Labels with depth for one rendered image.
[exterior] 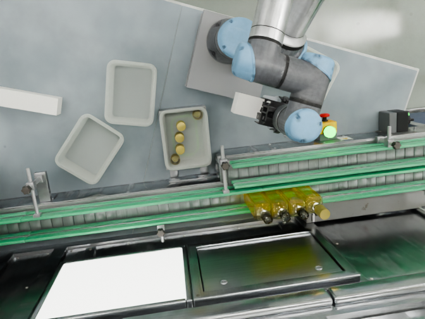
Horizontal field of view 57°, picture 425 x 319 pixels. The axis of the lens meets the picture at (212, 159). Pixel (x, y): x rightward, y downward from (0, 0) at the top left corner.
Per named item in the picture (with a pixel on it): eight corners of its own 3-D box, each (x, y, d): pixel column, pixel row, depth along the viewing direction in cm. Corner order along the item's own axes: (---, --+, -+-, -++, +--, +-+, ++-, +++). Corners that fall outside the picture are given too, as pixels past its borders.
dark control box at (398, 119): (377, 130, 161) (389, 133, 153) (377, 111, 159) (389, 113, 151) (396, 128, 161) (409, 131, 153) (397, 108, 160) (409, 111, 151)
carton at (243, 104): (235, 91, 121) (239, 92, 115) (308, 109, 124) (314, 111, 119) (230, 111, 122) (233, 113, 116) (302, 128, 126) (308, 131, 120)
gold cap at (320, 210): (327, 211, 126) (332, 216, 121) (317, 216, 126) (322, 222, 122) (321, 202, 125) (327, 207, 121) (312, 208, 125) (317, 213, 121)
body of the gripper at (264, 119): (260, 95, 109) (271, 99, 98) (289, 102, 111) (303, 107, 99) (253, 122, 111) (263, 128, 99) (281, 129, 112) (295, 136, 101)
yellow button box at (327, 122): (312, 138, 158) (319, 141, 151) (312, 119, 156) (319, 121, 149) (329, 135, 159) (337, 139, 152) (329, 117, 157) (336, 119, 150)
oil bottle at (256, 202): (243, 201, 147) (256, 223, 126) (242, 187, 146) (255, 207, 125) (258, 199, 148) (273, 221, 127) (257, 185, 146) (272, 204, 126)
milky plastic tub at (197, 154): (166, 166, 154) (166, 171, 145) (158, 108, 148) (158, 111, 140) (210, 160, 155) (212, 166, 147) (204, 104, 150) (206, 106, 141)
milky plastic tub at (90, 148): (57, 157, 150) (51, 162, 141) (88, 108, 147) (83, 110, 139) (98, 181, 154) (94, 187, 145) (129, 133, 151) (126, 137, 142)
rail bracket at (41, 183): (45, 200, 148) (24, 223, 126) (36, 157, 144) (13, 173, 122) (58, 199, 149) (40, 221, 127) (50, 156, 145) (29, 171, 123)
